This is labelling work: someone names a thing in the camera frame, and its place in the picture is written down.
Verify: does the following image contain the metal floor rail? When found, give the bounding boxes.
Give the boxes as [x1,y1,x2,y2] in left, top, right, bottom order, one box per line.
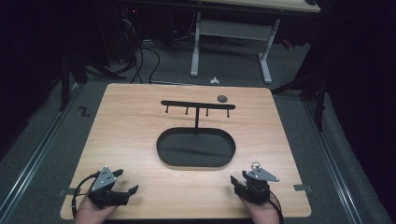
[303,100,366,224]
[0,83,82,220]

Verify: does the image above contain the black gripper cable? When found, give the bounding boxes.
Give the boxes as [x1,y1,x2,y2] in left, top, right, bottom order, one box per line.
[266,189,285,224]
[70,172,101,219]

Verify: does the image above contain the black key holder with tray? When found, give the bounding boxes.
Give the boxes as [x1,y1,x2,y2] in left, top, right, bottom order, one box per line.
[156,99,237,168]

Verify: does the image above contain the person's left hand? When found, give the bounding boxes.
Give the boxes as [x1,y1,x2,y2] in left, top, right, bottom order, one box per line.
[74,195,119,224]

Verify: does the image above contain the white metal frame desk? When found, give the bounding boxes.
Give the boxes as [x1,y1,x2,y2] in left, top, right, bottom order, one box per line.
[189,0,322,86]

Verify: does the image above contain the black floor cables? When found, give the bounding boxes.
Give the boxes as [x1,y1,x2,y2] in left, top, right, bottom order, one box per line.
[120,18,162,85]

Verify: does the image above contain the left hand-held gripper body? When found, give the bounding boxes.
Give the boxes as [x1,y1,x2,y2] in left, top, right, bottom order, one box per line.
[88,165,130,209]

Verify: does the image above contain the person's right hand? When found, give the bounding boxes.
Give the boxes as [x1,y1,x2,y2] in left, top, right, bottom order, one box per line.
[239,196,281,224]

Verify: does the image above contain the black metal stand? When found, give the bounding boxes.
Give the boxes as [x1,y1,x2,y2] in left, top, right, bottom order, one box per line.
[58,52,90,113]
[270,59,332,133]

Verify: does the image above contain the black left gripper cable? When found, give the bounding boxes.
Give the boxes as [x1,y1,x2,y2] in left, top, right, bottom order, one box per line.
[70,172,101,219]

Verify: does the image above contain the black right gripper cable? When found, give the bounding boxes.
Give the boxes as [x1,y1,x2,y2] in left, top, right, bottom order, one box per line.
[266,189,285,224]

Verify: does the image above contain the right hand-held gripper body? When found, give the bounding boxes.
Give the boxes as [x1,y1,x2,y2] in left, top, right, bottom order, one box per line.
[236,166,280,205]

